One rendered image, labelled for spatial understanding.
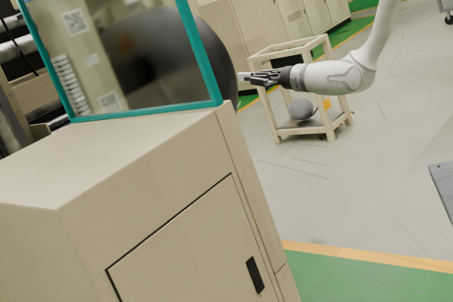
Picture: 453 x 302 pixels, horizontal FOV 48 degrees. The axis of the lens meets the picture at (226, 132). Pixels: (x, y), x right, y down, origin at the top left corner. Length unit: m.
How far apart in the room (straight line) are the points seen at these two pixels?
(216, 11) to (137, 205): 5.70
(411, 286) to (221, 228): 1.60
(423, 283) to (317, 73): 1.23
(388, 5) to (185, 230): 0.92
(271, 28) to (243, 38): 0.58
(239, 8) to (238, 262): 5.53
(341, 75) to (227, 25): 4.93
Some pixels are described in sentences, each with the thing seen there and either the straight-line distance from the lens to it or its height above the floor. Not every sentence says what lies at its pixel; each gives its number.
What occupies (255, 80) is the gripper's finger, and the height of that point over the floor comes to 1.14.
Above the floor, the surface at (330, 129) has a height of 0.10.
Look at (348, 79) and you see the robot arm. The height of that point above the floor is 1.10.
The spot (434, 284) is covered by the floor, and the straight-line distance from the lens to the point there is 2.46.
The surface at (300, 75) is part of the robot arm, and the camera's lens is 1.60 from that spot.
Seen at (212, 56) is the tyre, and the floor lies 1.24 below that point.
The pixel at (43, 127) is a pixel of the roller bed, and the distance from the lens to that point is 2.13.
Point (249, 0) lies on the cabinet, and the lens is 6.55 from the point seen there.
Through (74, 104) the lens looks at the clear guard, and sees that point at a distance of 1.36.
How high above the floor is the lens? 1.49
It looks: 16 degrees down
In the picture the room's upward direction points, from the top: 20 degrees counter-clockwise
